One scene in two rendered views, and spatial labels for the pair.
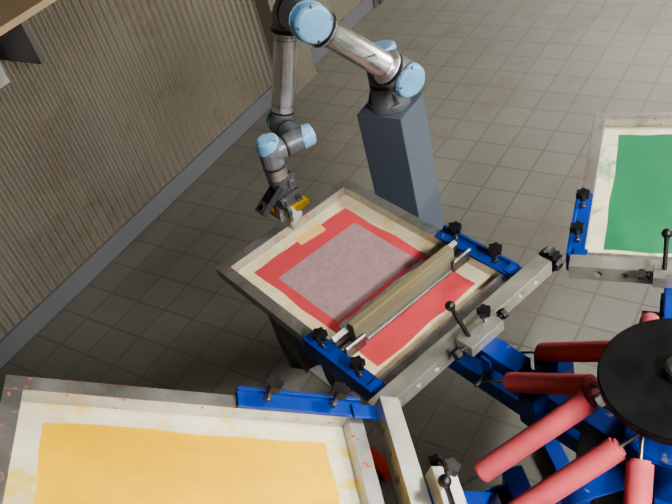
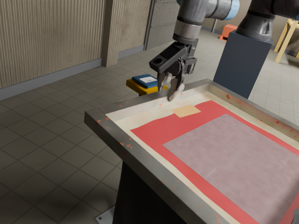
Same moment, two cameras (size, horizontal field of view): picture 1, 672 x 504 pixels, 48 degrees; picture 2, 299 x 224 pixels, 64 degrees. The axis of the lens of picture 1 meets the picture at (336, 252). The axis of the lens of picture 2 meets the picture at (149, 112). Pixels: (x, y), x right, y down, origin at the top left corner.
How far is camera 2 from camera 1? 1.94 m
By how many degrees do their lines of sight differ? 19
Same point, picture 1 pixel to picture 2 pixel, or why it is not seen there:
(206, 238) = (43, 114)
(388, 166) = (232, 84)
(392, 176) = not seen: hidden behind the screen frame
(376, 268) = (277, 164)
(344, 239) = (224, 125)
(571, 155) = not seen: hidden behind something
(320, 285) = (220, 168)
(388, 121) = (258, 43)
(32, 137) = not seen: outside the picture
